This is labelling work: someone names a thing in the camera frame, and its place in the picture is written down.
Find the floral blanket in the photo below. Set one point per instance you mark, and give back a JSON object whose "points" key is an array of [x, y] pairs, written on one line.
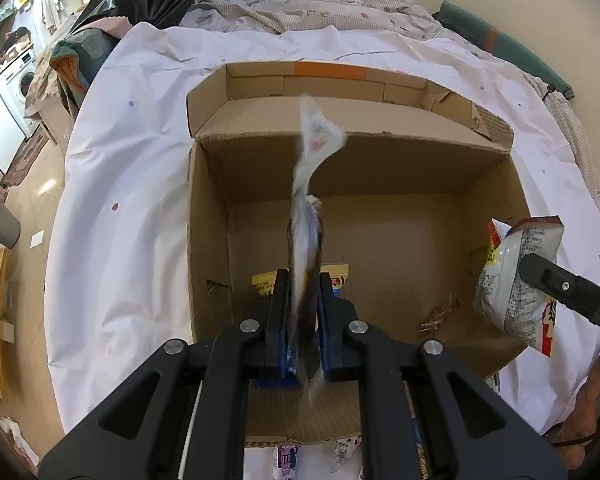
{"points": [[305, 10]]}

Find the yellow snack packet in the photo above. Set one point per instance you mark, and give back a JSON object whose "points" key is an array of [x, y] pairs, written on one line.
{"points": [[264, 284]]}

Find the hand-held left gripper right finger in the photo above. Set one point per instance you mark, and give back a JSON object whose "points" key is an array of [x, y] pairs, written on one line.
{"points": [[325, 350]]}

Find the grey trash bin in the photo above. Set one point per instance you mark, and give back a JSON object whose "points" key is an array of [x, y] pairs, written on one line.
{"points": [[4, 225]]}

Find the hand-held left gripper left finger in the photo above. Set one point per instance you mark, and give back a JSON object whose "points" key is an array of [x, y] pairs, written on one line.
{"points": [[280, 350]]}

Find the patterned floor rug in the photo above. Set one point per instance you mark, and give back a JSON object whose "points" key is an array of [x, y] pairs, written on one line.
{"points": [[25, 157]]}

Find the person's right hand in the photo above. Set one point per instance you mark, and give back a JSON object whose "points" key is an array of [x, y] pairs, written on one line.
{"points": [[582, 405]]}

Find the white red-edged snack packet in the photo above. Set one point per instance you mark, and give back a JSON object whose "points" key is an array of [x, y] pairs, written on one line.
{"points": [[510, 280]]}

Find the green rolled mat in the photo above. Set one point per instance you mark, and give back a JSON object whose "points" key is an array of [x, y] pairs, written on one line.
{"points": [[505, 45]]}

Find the brown cardboard box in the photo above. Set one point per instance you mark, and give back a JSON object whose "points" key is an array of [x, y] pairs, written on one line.
{"points": [[380, 240]]}

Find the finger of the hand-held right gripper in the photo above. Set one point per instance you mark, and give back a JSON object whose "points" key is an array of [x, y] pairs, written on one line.
{"points": [[565, 287]]}

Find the orange green cloth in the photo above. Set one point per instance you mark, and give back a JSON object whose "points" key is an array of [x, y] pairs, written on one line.
{"points": [[72, 70]]}

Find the brown wrapper scrap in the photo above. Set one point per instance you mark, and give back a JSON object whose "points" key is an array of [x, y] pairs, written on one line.
{"points": [[437, 317]]}

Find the white plastic bag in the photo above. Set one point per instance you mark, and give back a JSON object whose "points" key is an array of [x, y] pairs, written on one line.
{"points": [[17, 440]]}

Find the white washing machine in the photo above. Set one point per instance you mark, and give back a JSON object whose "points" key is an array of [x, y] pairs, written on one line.
{"points": [[22, 85]]}

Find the dark silver snack packet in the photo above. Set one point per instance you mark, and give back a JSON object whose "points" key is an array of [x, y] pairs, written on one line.
{"points": [[305, 260]]}

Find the white paper sheet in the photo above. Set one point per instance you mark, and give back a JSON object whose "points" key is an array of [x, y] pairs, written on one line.
{"points": [[37, 239]]}

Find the beige patterned cloth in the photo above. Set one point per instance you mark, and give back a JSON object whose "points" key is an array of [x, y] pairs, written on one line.
{"points": [[45, 80]]}

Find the blue white snack packet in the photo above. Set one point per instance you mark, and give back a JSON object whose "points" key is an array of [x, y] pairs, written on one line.
{"points": [[347, 455]]}

